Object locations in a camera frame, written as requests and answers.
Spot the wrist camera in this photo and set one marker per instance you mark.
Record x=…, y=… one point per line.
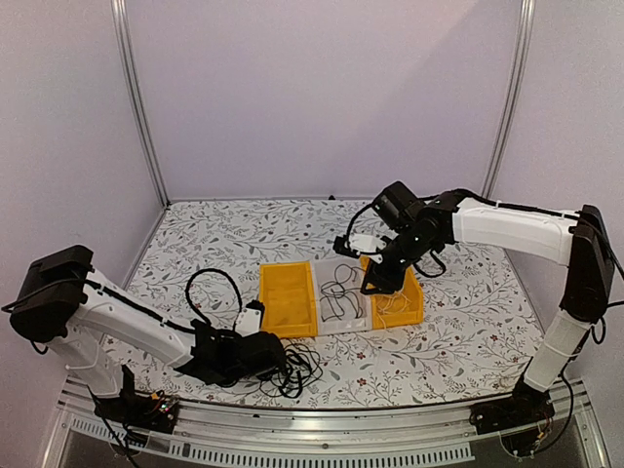
x=356, y=245
x=249, y=320

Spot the left aluminium frame post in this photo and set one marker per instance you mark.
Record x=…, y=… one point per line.
x=125, y=47

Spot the aluminium frame post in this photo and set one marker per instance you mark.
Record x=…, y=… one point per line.
x=512, y=95
x=125, y=47

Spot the left yellow bin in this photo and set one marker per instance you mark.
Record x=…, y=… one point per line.
x=287, y=292

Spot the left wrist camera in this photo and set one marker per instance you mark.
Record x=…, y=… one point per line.
x=249, y=320

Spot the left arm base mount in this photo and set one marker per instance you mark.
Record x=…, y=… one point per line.
x=154, y=412

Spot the clear plastic bin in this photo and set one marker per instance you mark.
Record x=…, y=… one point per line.
x=340, y=306

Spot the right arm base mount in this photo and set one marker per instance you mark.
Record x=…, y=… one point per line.
x=525, y=406

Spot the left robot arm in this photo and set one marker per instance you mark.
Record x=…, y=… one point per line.
x=64, y=300

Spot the right aluminium frame post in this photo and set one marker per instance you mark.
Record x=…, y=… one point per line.
x=512, y=95

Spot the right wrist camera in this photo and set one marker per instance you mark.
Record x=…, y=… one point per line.
x=356, y=245

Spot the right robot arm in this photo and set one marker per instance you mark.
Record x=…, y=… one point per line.
x=576, y=240

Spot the front aluminium rail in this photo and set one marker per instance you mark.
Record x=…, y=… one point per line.
x=215, y=435

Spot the yellow bin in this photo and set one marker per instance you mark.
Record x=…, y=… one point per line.
x=287, y=292
x=403, y=308

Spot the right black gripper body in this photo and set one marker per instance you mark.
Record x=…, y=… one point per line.
x=397, y=276

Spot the floral table mat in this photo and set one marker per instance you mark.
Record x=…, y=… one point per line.
x=477, y=335

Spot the right yellow bin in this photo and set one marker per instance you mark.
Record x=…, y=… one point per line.
x=403, y=308

